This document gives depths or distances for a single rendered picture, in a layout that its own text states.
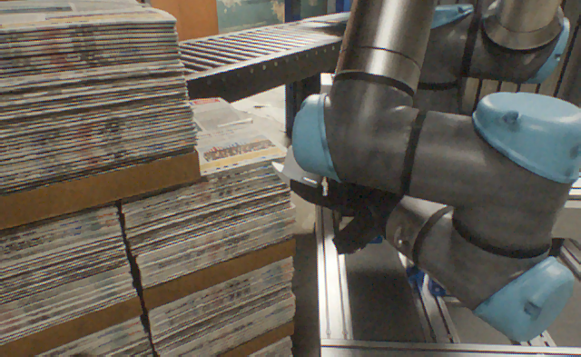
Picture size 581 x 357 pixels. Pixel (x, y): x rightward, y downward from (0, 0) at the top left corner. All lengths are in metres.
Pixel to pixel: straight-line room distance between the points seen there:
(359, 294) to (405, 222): 0.89
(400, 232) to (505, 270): 0.10
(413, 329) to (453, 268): 0.86
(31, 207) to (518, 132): 0.52
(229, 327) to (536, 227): 0.63
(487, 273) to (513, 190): 0.08
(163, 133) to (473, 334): 1.01
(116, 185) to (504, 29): 0.63
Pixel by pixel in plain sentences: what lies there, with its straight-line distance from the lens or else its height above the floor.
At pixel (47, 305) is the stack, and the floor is 0.68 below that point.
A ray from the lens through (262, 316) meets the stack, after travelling 0.86.
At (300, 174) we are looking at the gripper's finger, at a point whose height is 0.87.
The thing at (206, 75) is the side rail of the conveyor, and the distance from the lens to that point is 1.29.
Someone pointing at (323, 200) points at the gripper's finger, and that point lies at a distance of 0.48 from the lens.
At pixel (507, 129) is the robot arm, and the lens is 0.30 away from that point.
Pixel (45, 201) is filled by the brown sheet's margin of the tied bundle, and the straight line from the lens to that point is 0.56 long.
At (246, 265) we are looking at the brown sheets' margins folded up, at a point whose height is 0.63.
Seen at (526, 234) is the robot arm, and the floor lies 0.94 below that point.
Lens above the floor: 1.12
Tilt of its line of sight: 28 degrees down
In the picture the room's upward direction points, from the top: straight up
